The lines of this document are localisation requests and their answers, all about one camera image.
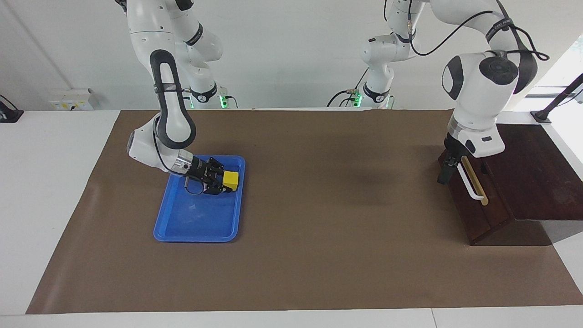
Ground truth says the wooden drawer with white handle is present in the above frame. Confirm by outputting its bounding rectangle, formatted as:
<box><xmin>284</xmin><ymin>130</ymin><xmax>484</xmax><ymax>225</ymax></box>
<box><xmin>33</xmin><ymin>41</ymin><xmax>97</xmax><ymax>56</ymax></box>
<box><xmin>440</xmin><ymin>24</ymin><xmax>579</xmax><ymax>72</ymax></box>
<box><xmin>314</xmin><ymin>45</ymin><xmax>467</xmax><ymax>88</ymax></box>
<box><xmin>438</xmin><ymin>148</ymin><xmax>512</xmax><ymax>228</ymax></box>

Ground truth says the blue plastic tray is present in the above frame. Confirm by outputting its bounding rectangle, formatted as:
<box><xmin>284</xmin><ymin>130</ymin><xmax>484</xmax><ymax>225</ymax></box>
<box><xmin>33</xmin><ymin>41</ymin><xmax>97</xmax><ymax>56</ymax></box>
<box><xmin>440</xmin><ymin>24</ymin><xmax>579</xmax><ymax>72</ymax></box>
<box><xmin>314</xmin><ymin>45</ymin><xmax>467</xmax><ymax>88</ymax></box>
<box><xmin>153</xmin><ymin>155</ymin><xmax>246</xmax><ymax>243</ymax></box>

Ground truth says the dark wooden cabinet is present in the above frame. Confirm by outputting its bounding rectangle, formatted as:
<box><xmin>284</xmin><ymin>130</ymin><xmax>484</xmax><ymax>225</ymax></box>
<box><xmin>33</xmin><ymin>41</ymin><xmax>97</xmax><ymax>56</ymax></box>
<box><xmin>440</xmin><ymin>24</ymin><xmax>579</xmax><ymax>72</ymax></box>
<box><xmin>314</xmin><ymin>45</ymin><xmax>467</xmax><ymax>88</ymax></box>
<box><xmin>438</xmin><ymin>123</ymin><xmax>583</xmax><ymax>246</ymax></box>

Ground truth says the black stand with pole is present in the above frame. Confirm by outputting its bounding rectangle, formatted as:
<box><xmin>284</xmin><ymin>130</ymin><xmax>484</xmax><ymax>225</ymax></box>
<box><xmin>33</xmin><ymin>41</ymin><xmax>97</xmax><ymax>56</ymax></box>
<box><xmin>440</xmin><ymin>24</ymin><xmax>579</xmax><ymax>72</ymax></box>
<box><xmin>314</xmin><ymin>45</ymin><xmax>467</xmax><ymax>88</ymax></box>
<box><xmin>530</xmin><ymin>73</ymin><xmax>583</xmax><ymax>125</ymax></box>

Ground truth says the brown table mat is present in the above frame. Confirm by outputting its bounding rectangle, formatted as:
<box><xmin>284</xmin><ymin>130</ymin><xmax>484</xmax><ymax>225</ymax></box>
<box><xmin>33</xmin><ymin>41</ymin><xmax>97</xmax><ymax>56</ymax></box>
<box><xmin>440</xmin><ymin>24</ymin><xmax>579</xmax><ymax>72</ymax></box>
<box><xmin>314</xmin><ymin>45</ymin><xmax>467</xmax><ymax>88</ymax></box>
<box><xmin>26</xmin><ymin>108</ymin><xmax>583</xmax><ymax>315</ymax></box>

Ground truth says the black table clamp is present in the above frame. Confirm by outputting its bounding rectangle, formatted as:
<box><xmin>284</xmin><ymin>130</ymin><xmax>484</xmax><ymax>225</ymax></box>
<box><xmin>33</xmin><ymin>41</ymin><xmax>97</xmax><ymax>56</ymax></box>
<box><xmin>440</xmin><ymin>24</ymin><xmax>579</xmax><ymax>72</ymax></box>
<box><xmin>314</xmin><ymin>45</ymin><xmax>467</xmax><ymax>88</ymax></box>
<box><xmin>0</xmin><ymin>94</ymin><xmax>25</xmax><ymax>123</ymax></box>

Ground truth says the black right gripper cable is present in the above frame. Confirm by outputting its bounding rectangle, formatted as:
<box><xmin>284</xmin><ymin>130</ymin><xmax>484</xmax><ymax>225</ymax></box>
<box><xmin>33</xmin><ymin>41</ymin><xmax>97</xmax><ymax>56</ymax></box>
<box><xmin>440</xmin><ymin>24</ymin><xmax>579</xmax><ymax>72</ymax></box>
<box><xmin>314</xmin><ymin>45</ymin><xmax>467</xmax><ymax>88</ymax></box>
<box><xmin>184</xmin><ymin>175</ymin><xmax>204</xmax><ymax>197</ymax></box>

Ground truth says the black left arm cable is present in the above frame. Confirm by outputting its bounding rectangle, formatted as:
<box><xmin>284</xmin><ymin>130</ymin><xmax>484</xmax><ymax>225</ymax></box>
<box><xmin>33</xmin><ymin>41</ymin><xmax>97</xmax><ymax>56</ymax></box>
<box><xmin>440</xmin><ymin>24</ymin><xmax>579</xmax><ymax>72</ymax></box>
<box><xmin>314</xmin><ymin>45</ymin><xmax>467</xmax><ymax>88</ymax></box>
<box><xmin>408</xmin><ymin>0</ymin><xmax>550</xmax><ymax>62</ymax></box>

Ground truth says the white wall socket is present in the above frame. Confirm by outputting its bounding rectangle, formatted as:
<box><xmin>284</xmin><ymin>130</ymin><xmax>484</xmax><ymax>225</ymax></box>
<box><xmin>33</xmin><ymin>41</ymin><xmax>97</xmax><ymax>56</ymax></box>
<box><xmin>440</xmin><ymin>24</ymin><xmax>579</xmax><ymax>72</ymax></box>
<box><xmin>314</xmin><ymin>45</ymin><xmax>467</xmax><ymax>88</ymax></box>
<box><xmin>49</xmin><ymin>88</ymin><xmax>94</xmax><ymax>112</ymax></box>

